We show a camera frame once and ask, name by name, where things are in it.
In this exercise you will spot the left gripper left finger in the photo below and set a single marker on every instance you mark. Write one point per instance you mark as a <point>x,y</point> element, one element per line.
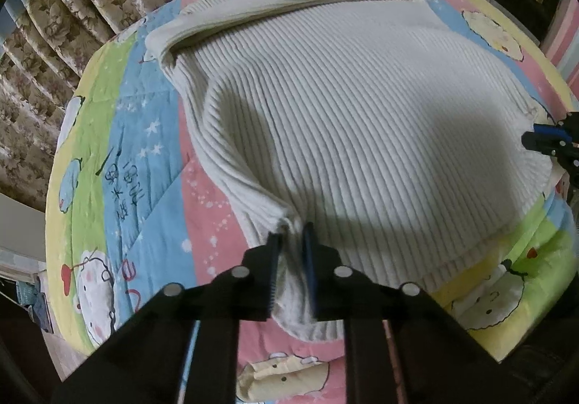
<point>181,346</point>

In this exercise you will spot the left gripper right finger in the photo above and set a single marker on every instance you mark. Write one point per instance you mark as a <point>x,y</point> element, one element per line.
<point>400,345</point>

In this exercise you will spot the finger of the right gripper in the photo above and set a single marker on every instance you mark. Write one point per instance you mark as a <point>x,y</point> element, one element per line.
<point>551,131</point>
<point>542,143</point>

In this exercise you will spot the white ribbed knit sweater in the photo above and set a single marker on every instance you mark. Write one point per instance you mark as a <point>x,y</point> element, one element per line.
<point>397,137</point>

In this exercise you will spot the white board panel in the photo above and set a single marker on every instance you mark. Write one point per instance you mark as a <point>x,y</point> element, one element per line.
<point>22,237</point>

